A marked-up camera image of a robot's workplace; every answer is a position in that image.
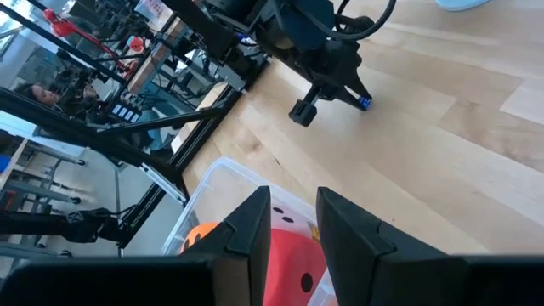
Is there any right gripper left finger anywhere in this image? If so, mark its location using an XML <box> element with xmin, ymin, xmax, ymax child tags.
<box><xmin>0</xmin><ymin>185</ymin><xmax>273</xmax><ymax>306</ymax></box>

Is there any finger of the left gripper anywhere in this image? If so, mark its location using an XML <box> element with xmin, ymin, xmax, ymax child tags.
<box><xmin>339</xmin><ymin>80</ymin><xmax>373</xmax><ymax>111</ymax></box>
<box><xmin>288</xmin><ymin>87</ymin><xmax>320</xmax><ymax>128</ymax></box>

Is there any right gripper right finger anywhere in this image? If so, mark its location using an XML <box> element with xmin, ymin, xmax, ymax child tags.
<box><xmin>315</xmin><ymin>185</ymin><xmax>544</xmax><ymax>306</ymax></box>

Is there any large orange foam die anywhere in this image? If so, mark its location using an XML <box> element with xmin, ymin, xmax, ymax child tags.
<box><xmin>180</xmin><ymin>220</ymin><xmax>222</xmax><ymax>255</ymax></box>

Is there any clear plastic bin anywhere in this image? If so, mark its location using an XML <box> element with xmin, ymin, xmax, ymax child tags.
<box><xmin>161</xmin><ymin>156</ymin><xmax>341</xmax><ymax>306</ymax></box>

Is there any large red foam die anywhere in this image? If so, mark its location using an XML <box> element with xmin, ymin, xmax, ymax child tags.
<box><xmin>262</xmin><ymin>203</ymin><xmax>331</xmax><ymax>306</ymax></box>

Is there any black power strip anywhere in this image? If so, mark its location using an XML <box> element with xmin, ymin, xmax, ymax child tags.
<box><xmin>110</xmin><ymin>101</ymin><xmax>141</xmax><ymax>124</ymax></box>

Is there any person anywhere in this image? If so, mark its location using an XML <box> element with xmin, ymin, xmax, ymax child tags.
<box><xmin>12</xmin><ymin>80</ymin><xmax>103</xmax><ymax>124</ymax></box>

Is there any red background machine part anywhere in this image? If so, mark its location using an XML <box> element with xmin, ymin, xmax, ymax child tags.
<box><xmin>42</xmin><ymin>8</ymin><xmax>86</xmax><ymax>39</ymax></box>

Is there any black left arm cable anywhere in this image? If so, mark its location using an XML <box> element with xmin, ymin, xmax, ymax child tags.
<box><xmin>335</xmin><ymin>0</ymin><xmax>399</xmax><ymax>43</ymax></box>

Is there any silver frame bracket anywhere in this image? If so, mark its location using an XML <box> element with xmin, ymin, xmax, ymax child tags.
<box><xmin>139</xmin><ymin>162</ymin><xmax>189</xmax><ymax>206</ymax></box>

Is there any black table rig frame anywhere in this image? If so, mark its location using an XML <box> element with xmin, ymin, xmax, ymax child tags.
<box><xmin>0</xmin><ymin>0</ymin><xmax>273</xmax><ymax>252</ymax></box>

